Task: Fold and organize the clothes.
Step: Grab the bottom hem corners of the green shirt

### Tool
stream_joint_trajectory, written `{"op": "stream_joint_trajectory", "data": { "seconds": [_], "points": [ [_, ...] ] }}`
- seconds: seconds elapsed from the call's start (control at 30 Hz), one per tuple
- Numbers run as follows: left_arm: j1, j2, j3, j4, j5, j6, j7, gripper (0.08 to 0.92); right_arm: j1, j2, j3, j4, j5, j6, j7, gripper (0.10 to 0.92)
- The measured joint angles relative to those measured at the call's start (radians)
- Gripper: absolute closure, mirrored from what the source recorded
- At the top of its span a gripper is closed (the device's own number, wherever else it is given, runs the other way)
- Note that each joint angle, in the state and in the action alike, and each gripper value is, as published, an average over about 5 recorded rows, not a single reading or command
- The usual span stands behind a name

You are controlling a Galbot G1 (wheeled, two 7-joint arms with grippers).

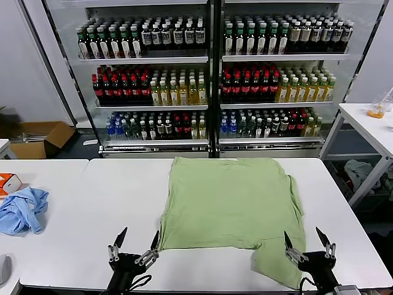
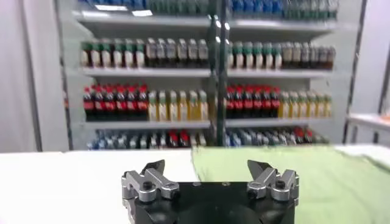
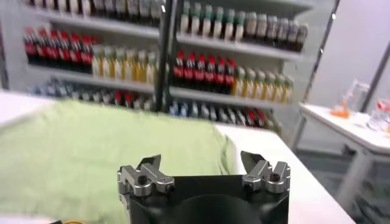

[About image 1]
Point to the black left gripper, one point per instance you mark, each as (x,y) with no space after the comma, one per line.
(126,264)

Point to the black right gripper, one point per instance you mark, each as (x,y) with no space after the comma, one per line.
(317,265)

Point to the light green t-shirt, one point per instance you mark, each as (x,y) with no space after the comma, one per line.
(230,199)

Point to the pale crumpled clothes pile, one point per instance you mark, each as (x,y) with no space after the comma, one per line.
(360,175)

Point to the glass door drink cabinet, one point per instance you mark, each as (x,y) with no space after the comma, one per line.
(153,152)
(270,152)

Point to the white cabinet shelf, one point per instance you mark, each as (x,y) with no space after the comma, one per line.
(153,143)
(276,105)
(144,60)
(285,57)
(270,140)
(153,107)

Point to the flat white floor object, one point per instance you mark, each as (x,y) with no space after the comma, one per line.
(91,142)

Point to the green tinted water bottle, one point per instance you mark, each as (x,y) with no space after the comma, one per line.
(250,127)
(135,130)
(242,127)
(127,130)

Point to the small dark drink bottle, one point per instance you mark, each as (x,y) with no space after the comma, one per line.
(160,130)
(168,130)
(152,130)
(275,127)
(143,130)
(284,127)

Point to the small blue water bottle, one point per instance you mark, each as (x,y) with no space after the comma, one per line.
(109,130)
(233,129)
(224,129)
(118,130)

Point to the small yellow tea bottle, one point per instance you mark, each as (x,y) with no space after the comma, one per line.
(202,130)
(308,128)
(317,128)
(194,130)

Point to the small red cap cola bottle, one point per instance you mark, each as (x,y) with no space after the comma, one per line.
(292,126)
(178,129)
(186,129)
(300,126)

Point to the clear bottle white cap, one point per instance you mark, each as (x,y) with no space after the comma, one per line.
(267,129)
(259,129)

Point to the crumpled light blue shirt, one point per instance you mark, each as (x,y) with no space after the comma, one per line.
(21,209)

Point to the white side table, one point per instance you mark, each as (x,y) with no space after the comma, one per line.
(353,116)

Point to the open cardboard box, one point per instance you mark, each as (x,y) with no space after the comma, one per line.
(55,135)

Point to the grey rounded device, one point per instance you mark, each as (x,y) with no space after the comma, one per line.
(4,269)

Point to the orange and white box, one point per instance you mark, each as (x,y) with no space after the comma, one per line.
(9,181)

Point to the yellow juice bottle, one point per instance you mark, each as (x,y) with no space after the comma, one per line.
(302,92)
(312,91)
(164,95)
(183,94)
(293,92)
(282,92)
(174,94)
(330,91)
(321,91)
(192,94)
(202,93)
(155,95)

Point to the glass beaker orange contents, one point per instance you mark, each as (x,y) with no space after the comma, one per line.
(376,112)

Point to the grey metal bars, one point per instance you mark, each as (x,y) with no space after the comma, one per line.
(30,137)

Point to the small white cabinet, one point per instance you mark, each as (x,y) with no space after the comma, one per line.
(6,149)

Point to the clear glass container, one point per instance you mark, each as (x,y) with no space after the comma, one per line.
(389,101)

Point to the dark shaggy object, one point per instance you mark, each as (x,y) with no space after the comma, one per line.
(9,123)

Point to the green cap tea bottle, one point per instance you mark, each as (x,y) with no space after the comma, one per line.
(229,43)
(93,46)
(251,42)
(240,43)
(262,42)
(83,46)
(125,45)
(104,46)
(115,46)
(273,41)
(136,45)
(283,41)

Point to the dark tea bottle white label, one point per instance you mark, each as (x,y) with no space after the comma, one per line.
(166,36)
(146,37)
(189,35)
(200,34)
(178,35)
(156,37)

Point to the brown label milk tea bottle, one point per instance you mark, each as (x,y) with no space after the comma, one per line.
(305,35)
(337,35)
(327,35)
(347,35)
(294,35)
(316,35)

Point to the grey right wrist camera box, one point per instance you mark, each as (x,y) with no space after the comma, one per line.
(345,290)

